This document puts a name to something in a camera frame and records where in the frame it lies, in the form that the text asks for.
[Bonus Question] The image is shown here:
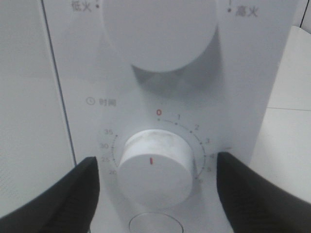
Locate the white microwave oven body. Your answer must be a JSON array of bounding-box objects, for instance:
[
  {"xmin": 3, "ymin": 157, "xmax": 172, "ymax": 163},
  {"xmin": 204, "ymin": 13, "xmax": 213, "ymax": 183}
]
[{"xmin": 41, "ymin": 0, "xmax": 298, "ymax": 233}]

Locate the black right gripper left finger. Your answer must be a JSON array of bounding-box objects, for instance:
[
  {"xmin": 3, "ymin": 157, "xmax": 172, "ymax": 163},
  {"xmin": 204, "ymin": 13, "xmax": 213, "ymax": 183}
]
[{"xmin": 0, "ymin": 157, "xmax": 100, "ymax": 233}]

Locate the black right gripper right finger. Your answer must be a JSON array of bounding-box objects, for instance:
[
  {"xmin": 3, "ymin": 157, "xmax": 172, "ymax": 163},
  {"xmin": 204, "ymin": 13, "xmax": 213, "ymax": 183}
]
[{"xmin": 216, "ymin": 152, "xmax": 311, "ymax": 233}]

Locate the white microwave door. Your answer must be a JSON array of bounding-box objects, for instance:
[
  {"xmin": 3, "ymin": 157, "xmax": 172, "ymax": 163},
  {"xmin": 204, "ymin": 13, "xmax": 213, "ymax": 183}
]
[{"xmin": 0, "ymin": 0, "xmax": 74, "ymax": 216}]

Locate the round door release button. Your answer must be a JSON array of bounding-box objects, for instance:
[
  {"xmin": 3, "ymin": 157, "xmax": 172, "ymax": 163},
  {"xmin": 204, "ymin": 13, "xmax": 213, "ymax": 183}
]
[{"xmin": 129, "ymin": 212, "xmax": 184, "ymax": 233}]

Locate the white timer knob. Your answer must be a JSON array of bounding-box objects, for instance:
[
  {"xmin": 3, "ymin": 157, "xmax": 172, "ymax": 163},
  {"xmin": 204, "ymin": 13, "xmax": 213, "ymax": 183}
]
[{"xmin": 117, "ymin": 129, "xmax": 194, "ymax": 209}]

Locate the upper white power knob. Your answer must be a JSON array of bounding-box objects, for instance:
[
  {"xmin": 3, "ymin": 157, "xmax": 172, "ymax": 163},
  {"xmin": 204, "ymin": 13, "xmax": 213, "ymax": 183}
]
[{"xmin": 102, "ymin": 0, "xmax": 217, "ymax": 72}]

